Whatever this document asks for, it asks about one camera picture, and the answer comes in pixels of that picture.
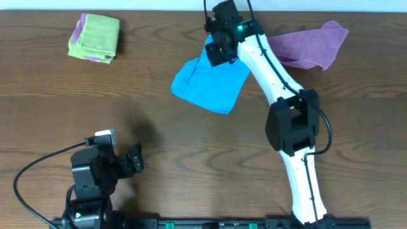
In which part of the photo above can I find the folded purple cloth in stack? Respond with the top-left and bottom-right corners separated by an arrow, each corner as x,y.
70,13 -> 114,62

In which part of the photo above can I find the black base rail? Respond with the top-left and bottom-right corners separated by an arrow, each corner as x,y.
49,217 -> 372,229

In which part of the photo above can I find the folded green cloth bottom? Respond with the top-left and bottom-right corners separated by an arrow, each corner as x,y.
67,20 -> 113,65

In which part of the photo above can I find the folded green cloth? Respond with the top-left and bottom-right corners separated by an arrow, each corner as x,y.
76,13 -> 120,60
67,20 -> 113,65

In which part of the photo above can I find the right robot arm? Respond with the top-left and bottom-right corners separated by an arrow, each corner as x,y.
204,1 -> 328,228

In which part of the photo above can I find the blue microfiber cloth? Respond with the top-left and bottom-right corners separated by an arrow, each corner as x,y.
170,49 -> 251,115

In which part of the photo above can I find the folded green cloth top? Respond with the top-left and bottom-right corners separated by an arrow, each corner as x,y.
76,13 -> 120,60

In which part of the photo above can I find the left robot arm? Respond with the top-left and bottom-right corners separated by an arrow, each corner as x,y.
62,143 -> 144,229

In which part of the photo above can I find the purple microfiber cloth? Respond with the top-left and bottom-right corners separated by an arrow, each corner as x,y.
268,20 -> 348,71

